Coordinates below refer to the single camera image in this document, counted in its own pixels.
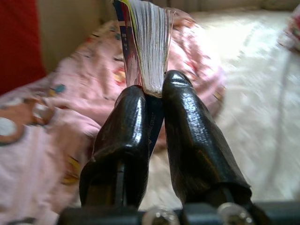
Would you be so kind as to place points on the large red fabric cushion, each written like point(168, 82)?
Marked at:
point(18, 42)

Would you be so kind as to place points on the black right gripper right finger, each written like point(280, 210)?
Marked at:
point(194, 140)

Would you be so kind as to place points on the colourful comic book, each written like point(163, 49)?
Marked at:
point(152, 47)

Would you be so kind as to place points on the white floral bed sheet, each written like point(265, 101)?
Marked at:
point(257, 105)

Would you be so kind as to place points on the pink cartoon print blanket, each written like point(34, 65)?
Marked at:
point(70, 93)

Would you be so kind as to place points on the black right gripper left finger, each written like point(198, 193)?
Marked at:
point(124, 140)

